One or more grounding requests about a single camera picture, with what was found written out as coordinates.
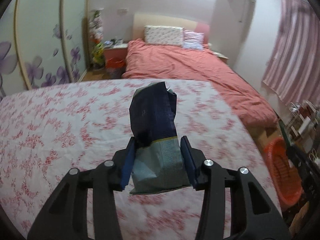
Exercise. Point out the pink nightstand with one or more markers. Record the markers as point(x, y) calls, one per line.
point(115, 52)

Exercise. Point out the small red floor basket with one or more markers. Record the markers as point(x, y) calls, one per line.
point(114, 65)

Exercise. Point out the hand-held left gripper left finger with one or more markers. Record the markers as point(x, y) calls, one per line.
point(128, 166)

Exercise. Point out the plush toy bunch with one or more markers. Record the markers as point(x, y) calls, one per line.
point(96, 26)

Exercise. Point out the large red plastic basket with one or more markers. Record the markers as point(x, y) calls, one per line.
point(282, 175)

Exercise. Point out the beige and pink headboard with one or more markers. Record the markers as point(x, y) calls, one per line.
point(170, 21)

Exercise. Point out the white wall socket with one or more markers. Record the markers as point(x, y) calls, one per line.
point(122, 11)

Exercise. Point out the floral tablecloth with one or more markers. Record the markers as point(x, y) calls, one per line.
point(62, 130)

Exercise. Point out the pink duvet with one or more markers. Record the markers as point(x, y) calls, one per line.
point(180, 65)

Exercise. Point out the dark blue snack packet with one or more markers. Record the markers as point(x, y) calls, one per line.
point(155, 130)

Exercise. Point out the pink checked pillow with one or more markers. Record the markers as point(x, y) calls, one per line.
point(193, 40)

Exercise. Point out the flower print sliding wardrobe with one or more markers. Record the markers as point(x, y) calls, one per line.
point(40, 42)

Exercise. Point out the pink striped curtain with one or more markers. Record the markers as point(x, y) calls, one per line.
point(295, 50)

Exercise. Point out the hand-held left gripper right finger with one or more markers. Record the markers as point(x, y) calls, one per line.
point(188, 163)

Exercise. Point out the floral white pillow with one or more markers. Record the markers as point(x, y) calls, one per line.
point(163, 35)

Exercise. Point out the yellow plush toy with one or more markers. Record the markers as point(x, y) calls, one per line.
point(98, 53)

